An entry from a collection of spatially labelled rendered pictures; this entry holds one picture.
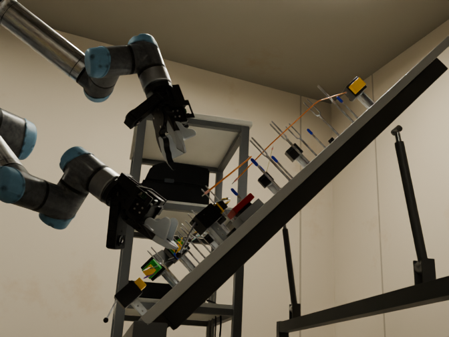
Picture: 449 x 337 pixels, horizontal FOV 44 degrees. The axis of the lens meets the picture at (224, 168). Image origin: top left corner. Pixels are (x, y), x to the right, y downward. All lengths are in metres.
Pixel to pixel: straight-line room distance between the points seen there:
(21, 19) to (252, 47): 2.57
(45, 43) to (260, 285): 2.71
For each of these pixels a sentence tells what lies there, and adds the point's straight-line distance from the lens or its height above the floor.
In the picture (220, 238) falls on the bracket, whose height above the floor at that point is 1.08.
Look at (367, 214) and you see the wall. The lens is 3.98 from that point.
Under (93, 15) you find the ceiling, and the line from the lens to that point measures 3.84.
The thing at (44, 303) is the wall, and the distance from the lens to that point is 3.47.
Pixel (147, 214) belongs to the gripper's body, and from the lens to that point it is 1.26.
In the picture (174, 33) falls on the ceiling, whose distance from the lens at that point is 3.88.
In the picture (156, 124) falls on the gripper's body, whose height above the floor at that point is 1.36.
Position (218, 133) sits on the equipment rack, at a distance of 2.54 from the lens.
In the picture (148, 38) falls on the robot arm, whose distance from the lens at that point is 1.48.
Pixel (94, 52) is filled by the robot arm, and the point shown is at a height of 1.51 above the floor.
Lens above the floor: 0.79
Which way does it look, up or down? 21 degrees up
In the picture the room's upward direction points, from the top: 3 degrees clockwise
